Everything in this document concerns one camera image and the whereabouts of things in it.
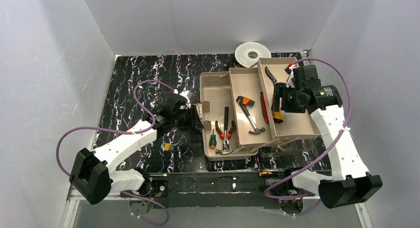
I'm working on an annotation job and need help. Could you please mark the orange handle pliers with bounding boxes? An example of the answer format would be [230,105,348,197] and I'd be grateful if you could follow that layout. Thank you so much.
[264,66,283,124]

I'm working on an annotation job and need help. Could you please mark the green handle screwdriver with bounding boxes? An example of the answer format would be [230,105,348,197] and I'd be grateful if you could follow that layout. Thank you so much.
[209,129,217,149]

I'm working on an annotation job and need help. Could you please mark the black handle hammer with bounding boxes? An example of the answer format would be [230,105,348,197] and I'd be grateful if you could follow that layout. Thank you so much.
[216,107,231,155]
[238,103,265,135]

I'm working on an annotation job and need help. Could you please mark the beige plastic tool box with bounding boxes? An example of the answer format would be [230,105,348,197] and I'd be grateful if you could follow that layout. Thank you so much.
[198,57,320,161]

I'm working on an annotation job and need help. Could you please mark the red needle nose pliers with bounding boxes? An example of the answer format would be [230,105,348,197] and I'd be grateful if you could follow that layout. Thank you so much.
[215,120,236,151]

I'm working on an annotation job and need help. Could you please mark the red utility knife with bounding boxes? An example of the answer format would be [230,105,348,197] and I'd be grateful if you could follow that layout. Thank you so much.
[260,92,269,124]

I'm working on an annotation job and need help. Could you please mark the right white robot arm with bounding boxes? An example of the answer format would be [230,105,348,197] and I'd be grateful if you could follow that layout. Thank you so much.
[280,64,383,209]

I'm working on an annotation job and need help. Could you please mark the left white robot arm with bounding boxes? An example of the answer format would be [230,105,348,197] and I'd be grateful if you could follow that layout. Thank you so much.
[69,91,194,205]

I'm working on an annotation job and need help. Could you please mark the yellow hex key set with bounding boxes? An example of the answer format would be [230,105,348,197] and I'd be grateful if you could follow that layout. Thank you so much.
[161,143,174,151]

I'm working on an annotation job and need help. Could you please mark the white filament spool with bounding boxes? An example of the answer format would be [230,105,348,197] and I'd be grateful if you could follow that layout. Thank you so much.
[234,42,271,67]

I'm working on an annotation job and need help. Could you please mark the black marble pattern mat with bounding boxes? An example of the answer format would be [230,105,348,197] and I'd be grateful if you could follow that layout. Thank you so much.
[99,54,325,173]

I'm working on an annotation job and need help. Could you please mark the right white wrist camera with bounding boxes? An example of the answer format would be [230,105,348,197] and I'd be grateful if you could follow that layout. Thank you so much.
[285,63,297,88]

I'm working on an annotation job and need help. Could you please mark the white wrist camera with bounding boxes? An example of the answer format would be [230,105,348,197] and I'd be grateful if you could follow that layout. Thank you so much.
[285,63,297,88]
[179,90,192,104]

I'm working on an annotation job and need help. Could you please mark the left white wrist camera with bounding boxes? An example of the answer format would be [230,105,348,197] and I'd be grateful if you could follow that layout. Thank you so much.
[179,90,192,104]

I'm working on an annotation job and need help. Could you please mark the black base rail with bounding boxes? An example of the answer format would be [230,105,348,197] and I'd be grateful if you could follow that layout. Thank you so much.
[151,172,280,209]

